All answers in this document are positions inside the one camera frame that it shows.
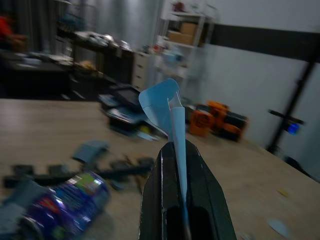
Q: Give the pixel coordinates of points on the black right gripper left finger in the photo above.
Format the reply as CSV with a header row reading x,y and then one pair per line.
x,y
152,200

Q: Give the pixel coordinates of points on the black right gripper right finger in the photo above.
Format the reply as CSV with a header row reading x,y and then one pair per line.
x,y
212,205

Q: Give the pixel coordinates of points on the light blue paper piece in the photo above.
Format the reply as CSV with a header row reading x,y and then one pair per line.
x,y
160,105

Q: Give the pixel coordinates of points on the long black strip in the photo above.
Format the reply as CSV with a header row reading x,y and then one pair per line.
x,y
117,171

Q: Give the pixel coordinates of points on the round light blue paper scrap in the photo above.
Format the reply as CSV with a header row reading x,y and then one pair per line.
x,y
278,226

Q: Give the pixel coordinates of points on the small yellow scrap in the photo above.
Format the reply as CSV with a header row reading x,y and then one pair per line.
x,y
283,192

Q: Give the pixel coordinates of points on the orange and black boxes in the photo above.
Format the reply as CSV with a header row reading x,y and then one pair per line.
x,y
217,121

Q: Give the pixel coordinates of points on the crushed blue drink can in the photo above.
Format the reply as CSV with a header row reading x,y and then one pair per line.
x,y
67,207

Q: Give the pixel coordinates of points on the pile of black boxes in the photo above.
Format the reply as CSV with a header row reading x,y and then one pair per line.
x,y
123,111

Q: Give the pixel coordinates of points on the black tripod stand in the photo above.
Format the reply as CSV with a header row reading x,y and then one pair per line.
x,y
292,105

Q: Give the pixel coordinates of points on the white drawer cabinet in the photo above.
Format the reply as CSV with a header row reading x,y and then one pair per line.
x,y
141,71

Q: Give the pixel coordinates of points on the black desk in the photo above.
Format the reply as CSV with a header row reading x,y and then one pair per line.
x,y
100,57

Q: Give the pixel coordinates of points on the white shelf rack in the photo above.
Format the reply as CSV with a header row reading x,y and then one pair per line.
x,y
186,42

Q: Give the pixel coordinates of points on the brown cardboard box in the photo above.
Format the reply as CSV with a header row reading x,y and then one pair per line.
x,y
183,33

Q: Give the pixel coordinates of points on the person in red top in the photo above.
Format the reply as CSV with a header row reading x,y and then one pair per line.
x,y
7,31

